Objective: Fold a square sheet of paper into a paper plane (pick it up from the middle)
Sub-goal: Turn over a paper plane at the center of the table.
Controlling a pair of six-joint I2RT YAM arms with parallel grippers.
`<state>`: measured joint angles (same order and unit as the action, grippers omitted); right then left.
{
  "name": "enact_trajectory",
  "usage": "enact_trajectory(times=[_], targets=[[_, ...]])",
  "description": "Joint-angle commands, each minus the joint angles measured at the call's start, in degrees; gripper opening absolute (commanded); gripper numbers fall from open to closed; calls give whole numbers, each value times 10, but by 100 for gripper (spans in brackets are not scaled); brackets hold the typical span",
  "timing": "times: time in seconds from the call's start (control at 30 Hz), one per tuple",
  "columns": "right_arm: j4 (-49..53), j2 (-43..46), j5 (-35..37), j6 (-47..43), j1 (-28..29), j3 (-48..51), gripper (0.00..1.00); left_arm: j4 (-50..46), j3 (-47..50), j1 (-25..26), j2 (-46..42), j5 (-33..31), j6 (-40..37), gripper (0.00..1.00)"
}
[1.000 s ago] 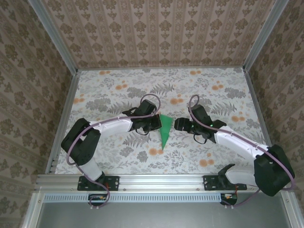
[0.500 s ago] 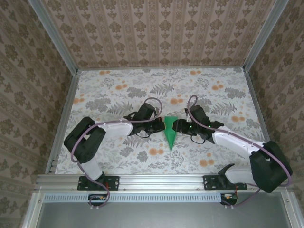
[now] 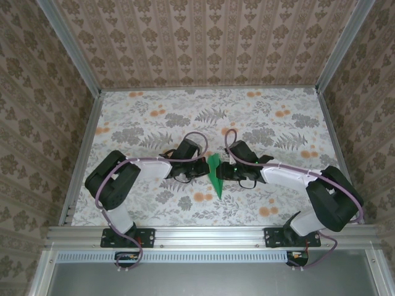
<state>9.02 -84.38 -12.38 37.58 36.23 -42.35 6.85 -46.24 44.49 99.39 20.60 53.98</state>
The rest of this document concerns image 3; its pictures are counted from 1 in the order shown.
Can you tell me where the green paper sheet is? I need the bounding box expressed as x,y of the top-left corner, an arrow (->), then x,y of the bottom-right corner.
206,152 -> 226,200

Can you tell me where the black power connector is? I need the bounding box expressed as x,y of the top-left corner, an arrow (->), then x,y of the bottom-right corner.
285,250 -> 311,268
114,251 -> 143,268

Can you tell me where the grey metal cabinet top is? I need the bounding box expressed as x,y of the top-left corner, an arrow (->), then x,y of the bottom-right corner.
27,249 -> 395,296

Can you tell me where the aluminium mounting rail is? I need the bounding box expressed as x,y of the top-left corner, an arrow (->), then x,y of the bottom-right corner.
44,224 -> 382,249

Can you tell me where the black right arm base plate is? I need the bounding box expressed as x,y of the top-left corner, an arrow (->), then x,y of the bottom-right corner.
264,227 -> 322,249

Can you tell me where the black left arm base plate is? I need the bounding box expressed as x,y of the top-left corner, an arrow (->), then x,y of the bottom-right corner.
101,227 -> 156,249

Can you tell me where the white slotted cable duct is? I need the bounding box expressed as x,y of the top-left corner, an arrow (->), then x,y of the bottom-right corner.
57,250 -> 311,263

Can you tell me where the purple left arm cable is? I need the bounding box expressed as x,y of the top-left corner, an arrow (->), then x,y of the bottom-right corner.
95,131 -> 208,274

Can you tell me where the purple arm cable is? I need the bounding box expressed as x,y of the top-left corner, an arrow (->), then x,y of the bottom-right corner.
224,128 -> 365,272
95,131 -> 208,274

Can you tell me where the aluminium side rail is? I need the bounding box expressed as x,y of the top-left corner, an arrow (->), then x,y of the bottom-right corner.
316,89 -> 365,226
58,91 -> 104,228

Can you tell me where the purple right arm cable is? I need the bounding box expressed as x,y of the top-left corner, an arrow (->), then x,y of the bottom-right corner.
224,128 -> 365,272

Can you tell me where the aluminium frame post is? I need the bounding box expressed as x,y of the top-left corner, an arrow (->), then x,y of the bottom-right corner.
316,0 -> 379,93
39,0 -> 102,96

